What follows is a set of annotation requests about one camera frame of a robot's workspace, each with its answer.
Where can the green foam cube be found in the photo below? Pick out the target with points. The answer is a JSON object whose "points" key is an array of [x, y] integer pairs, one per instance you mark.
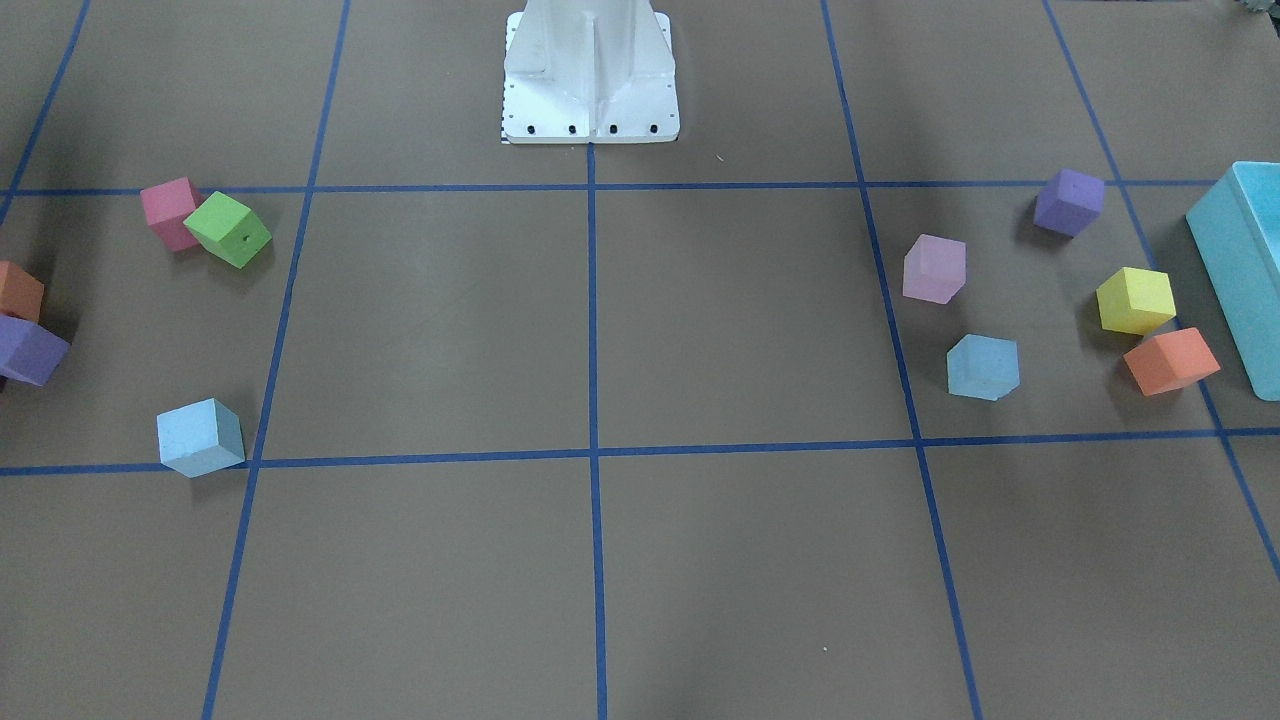
{"points": [[228, 229]]}

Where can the teal plastic bin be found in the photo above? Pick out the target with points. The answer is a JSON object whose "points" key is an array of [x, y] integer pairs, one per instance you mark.
{"points": [[1235, 225]]}

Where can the light pink foam cube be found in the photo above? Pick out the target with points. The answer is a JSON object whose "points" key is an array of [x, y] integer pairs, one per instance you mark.
{"points": [[934, 269]]}

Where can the orange foam cube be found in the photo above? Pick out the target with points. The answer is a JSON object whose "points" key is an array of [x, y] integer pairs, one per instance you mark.
{"points": [[1169, 361], [22, 295]]}

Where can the purple foam cube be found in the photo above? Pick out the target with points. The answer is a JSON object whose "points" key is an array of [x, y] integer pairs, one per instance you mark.
{"points": [[1069, 202], [29, 353]]}

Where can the light blue foam cube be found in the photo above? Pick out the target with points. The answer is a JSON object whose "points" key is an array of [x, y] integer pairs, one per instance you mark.
{"points": [[197, 439], [983, 367]]}

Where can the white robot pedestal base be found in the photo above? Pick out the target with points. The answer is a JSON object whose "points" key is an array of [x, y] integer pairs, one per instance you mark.
{"points": [[589, 72]]}

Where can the yellow foam cube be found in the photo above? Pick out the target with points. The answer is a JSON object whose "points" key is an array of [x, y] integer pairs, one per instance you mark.
{"points": [[1135, 301]]}

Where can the red-pink foam cube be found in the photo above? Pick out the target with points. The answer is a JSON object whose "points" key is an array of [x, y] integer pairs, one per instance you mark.
{"points": [[166, 207]]}

